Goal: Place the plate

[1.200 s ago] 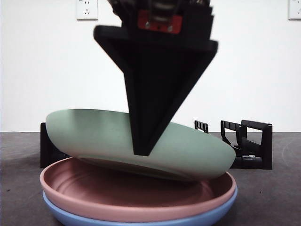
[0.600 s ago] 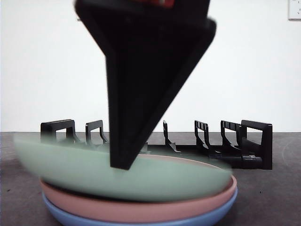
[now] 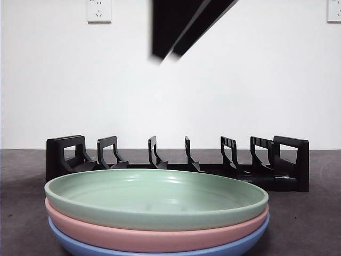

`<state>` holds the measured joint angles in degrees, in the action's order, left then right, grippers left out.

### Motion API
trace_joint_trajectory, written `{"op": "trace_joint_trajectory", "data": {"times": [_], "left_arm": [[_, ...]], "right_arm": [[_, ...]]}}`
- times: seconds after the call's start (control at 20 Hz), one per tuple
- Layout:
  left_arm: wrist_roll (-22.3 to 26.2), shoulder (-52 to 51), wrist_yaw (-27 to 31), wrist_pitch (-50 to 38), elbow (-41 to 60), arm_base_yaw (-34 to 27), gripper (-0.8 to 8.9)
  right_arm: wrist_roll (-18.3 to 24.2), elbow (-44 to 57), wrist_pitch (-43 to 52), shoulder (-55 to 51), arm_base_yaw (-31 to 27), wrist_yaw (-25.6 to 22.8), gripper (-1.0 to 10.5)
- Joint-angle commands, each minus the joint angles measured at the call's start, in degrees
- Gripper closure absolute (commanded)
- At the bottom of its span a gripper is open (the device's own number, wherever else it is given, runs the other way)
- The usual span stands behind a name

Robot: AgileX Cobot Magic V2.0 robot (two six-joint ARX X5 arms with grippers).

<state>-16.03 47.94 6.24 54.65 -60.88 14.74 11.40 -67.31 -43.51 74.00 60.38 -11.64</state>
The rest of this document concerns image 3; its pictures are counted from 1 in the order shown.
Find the green plate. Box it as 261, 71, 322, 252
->
44, 168, 269, 232

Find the pink plate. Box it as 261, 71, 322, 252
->
44, 197, 270, 253

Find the blue plate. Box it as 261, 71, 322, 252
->
47, 213, 271, 256

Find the black plate rack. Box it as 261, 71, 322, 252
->
45, 134, 310, 193

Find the white wall socket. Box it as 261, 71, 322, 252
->
327, 0, 341, 23
87, 0, 112, 24

